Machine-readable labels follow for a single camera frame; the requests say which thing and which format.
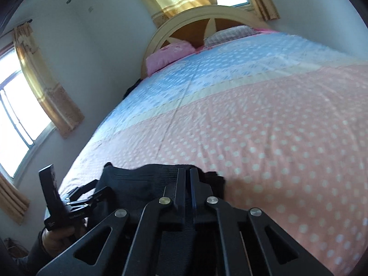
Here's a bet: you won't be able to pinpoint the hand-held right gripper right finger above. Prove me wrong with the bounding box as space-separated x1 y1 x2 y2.
189 167 335 276

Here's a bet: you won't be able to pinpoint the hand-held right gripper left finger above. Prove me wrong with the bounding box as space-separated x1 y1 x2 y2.
36 167 189 276

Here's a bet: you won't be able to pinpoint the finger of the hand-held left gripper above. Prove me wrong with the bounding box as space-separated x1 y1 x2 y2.
59 179 100 201
67 186 115 208

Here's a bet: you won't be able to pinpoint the black pants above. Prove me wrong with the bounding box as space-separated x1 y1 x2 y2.
86 162 226 276

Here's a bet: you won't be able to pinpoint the person's left forearm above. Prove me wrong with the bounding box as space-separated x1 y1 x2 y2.
13 228 54 276

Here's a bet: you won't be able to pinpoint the person's left hand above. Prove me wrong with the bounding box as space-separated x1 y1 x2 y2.
42 218 89 255

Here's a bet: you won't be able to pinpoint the yellow side window curtain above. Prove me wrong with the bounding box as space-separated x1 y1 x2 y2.
0 174 31 225
13 23 85 138

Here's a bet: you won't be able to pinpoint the side window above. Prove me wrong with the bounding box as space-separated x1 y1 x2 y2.
0 44 56 179

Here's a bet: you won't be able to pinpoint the polka-dot quilt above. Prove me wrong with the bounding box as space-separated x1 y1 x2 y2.
59 30 368 276

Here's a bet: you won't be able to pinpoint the dark cloth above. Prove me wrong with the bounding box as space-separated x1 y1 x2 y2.
123 78 142 99

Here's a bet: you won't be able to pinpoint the pink pillow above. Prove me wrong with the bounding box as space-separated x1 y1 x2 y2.
146 42 196 77

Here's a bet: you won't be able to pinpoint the cream wooden bed headboard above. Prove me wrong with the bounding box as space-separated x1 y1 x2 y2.
140 5 276 78

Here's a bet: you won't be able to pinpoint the plaid pillow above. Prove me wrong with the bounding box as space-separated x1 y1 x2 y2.
204 25 255 48

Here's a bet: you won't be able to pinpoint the dark curtain rod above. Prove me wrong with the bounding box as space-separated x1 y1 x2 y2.
0 19 33 39

